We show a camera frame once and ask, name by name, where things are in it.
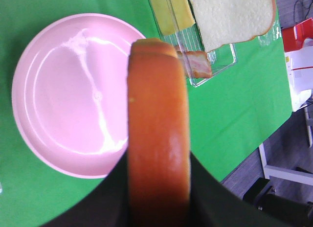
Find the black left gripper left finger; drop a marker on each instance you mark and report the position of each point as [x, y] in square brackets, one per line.
[105, 206]

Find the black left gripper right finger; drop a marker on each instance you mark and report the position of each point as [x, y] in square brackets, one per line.
[212, 205]

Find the bread slice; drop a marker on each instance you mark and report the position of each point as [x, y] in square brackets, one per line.
[159, 136]
[222, 22]

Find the bacon strip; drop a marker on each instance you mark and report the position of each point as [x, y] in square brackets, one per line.
[199, 64]

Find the yellow cheese slice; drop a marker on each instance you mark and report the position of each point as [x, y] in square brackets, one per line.
[172, 15]

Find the black equipment base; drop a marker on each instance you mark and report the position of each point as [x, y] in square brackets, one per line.
[262, 195]

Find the green tablecloth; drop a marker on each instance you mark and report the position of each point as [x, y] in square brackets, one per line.
[230, 115]

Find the pink round plate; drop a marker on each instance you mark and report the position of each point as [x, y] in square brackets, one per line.
[69, 93]

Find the white red machine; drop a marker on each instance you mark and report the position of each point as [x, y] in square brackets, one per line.
[298, 48]

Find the white metal frame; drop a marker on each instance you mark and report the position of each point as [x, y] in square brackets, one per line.
[288, 153]

